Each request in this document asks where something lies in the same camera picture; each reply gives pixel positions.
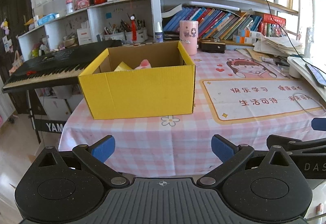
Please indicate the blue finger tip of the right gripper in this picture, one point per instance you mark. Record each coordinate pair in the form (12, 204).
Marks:
(319, 124)

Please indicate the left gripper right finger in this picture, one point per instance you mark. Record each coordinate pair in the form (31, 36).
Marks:
(233, 157)

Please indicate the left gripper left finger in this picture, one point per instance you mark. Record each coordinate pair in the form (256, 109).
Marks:
(93, 158)

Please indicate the pink plush pig toy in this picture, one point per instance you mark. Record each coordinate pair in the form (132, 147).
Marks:
(145, 64)

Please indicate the smartphone on stand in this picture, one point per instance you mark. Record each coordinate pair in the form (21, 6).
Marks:
(317, 75)

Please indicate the white laptop stand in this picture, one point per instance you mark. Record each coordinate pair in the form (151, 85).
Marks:
(298, 69)

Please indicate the cartoon desk mat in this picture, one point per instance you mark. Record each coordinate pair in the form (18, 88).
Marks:
(256, 93)

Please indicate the stack of papers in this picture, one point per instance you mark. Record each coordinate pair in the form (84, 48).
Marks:
(278, 46)

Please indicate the yellow cardboard box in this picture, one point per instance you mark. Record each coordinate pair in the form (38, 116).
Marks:
(167, 88)

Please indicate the black electronic keyboard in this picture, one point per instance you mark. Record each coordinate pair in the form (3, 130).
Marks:
(56, 68)

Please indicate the black stapler case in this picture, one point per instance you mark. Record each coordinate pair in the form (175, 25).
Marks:
(211, 45)

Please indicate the red chinese knot tassel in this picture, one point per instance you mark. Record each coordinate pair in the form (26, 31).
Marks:
(133, 28)

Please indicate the row of books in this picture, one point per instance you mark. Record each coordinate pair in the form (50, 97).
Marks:
(221, 24)

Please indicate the pink cylindrical pen holder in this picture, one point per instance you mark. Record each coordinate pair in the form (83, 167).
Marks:
(189, 36)

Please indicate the white spray bottle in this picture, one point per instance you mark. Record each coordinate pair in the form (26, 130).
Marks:
(159, 36)

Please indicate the white lotion bottle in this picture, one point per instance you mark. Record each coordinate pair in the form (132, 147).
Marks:
(69, 6)

